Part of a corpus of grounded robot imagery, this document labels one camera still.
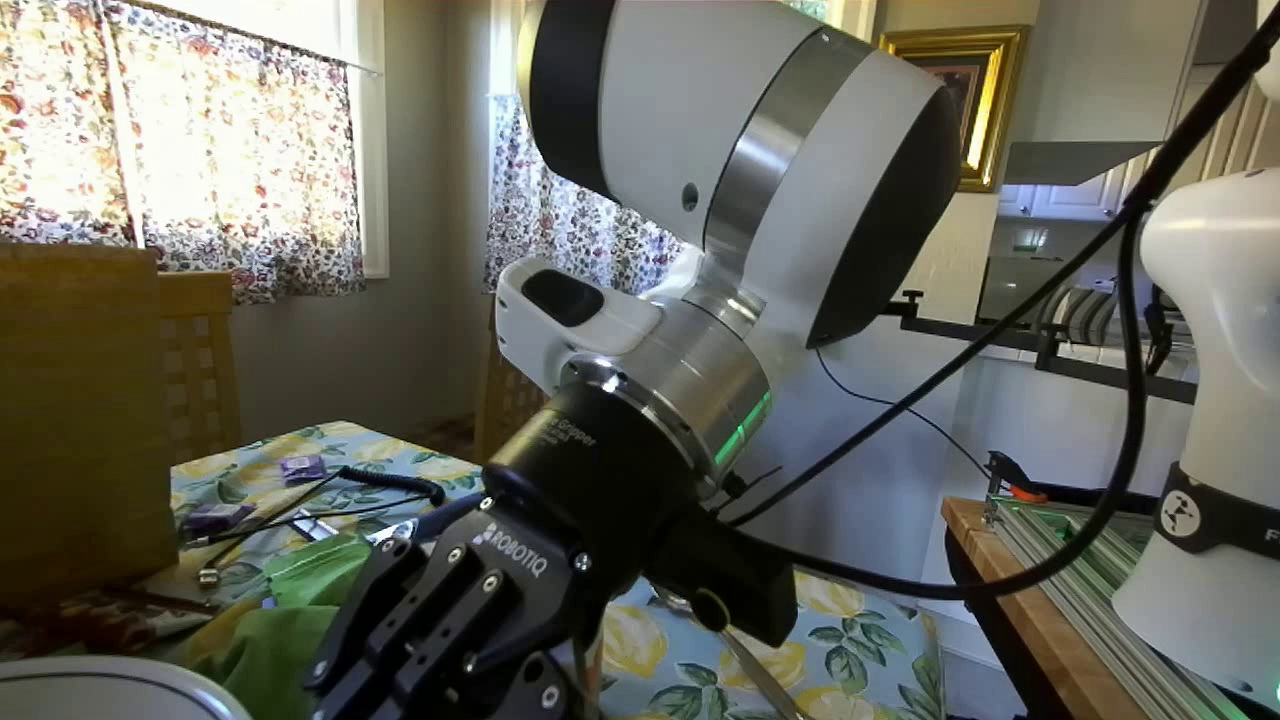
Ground brown printed paper bag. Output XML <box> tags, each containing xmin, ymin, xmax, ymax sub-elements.
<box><xmin>0</xmin><ymin>242</ymin><xmax>179</xmax><ymax>615</ymax></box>

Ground gold framed picture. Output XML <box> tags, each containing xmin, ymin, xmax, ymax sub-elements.
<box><xmin>875</xmin><ymin>19</ymin><xmax>1031</xmax><ymax>194</ymax></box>

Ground small green crumpled napkin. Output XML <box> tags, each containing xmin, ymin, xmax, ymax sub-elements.
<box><xmin>256</xmin><ymin>532</ymin><xmax>397</xmax><ymax>615</ymax></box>

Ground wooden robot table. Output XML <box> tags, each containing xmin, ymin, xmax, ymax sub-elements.
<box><xmin>940</xmin><ymin>491</ymin><xmax>1280</xmax><ymax>720</ymax></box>

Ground dark red snack packet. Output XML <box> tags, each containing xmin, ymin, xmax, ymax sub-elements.
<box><xmin>0</xmin><ymin>582</ymin><xmax>204</xmax><ymax>668</ymax></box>

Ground thin black cable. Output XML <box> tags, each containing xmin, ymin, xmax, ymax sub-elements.
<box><xmin>823</xmin><ymin>353</ymin><xmax>999</xmax><ymax>481</ymax></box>

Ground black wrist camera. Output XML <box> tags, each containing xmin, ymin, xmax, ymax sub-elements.
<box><xmin>637</xmin><ymin>511</ymin><xmax>805</xmax><ymax>652</ymax></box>

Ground large green crumpled napkin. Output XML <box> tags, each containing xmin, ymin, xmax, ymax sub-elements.
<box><xmin>185</xmin><ymin>595</ymin><xmax>355</xmax><ymax>720</ymax></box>

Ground dark purple packet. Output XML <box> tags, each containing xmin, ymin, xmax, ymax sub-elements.
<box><xmin>178</xmin><ymin>496</ymin><xmax>262</xmax><ymax>546</ymax></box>

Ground white kitchen cabinets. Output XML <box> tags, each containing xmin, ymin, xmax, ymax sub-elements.
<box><xmin>997</xmin><ymin>65</ymin><xmax>1280</xmax><ymax>227</ymax></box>

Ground metal rail mounting plate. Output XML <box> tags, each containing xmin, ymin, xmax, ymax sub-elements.
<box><xmin>993</xmin><ymin>498</ymin><xmax>1251</xmax><ymax>720</ymax></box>

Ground metal spoon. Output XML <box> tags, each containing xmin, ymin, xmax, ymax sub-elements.
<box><xmin>715</xmin><ymin>624</ymin><xmax>812</xmax><ymax>720</ymax></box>

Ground dish rack with plates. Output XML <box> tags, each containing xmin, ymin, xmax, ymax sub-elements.
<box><xmin>1038</xmin><ymin>276</ymin><xmax>1121</xmax><ymax>353</ymax></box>

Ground small purple packet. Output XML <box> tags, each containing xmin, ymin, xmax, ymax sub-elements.
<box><xmin>278</xmin><ymin>452</ymin><xmax>332</xmax><ymax>486</ymax></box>

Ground large white patterned bowl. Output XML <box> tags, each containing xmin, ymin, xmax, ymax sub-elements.
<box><xmin>0</xmin><ymin>652</ymin><xmax>256</xmax><ymax>720</ymax></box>

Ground black handled tool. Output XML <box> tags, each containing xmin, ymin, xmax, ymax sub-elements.
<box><xmin>332</xmin><ymin>462</ymin><xmax>451</xmax><ymax>511</ymax></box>

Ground black orange clamp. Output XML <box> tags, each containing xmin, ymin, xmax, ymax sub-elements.
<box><xmin>980</xmin><ymin>448</ymin><xmax>1163</xmax><ymax>521</ymax></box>

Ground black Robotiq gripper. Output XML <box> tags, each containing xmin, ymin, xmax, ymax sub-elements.
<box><xmin>308</xmin><ymin>392</ymin><xmax>733</xmax><ymax>720</ymax></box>

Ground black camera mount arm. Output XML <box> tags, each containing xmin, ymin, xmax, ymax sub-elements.
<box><xmin>884</xmin><ymin>285</ymin><xmax>1205</xmax><ymax>496</ymax></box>

